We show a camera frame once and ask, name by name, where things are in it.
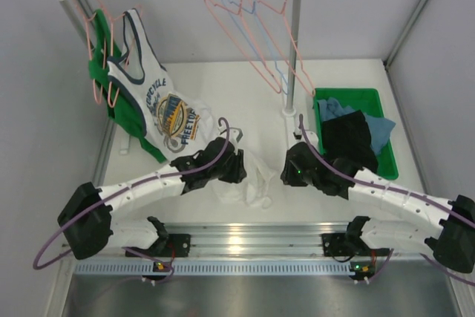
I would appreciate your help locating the white printed tank top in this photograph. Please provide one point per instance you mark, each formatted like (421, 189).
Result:
(173, 123)

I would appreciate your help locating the blue wire hanger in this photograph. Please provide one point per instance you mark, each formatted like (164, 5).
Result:
(257, 29)

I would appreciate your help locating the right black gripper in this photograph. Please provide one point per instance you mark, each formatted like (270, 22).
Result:
(289, 177)

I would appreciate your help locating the green plastic bin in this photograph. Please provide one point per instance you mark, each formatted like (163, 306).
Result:
(366, 100)

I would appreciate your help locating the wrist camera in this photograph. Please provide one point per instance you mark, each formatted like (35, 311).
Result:
(234, 134)
(310, 137)

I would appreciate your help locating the pink hanger near right post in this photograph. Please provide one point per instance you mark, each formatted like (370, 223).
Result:
(287, 67)

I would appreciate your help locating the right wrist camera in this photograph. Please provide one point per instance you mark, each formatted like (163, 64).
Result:
(310, 137)

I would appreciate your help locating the plain white tank top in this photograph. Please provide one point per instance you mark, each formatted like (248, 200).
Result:
(258, 179)

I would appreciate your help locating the green tank top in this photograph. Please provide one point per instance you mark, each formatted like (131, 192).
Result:
(123, 113)

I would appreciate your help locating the blue garment in bin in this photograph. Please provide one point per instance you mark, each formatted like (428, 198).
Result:
(380, 128)

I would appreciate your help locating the aluminium mounting rail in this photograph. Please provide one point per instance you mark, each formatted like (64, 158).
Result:
(240, 250)

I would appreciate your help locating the pink wire hanger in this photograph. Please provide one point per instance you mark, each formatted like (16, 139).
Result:
(235, 11)

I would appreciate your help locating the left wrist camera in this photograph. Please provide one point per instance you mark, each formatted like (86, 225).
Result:
(234, 134)

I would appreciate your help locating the pink hanger far left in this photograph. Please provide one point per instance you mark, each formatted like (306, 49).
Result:
(97, 87)

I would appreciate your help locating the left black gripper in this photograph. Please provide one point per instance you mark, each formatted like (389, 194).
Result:
(237, 165)

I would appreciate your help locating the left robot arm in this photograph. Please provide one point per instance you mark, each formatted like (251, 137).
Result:
(100, 218)

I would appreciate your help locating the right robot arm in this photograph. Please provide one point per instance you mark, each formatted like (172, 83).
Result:
(422, 224)

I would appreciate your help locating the black garment in bin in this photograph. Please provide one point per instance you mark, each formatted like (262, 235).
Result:
(349, 137)

